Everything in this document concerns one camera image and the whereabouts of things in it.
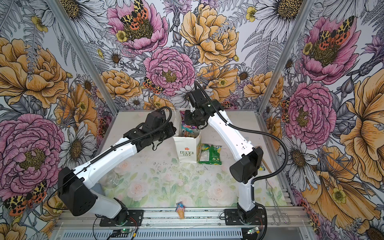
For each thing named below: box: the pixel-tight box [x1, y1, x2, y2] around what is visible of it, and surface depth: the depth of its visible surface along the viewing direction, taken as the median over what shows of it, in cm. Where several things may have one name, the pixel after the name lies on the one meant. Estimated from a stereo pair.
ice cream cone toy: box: [175, 201, 186, 220], surface depth 76 cm
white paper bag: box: [173, 108, 202, 164], surface depth 82 cm
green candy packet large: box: [196, 143, 222, 165], surface depth 96 cm
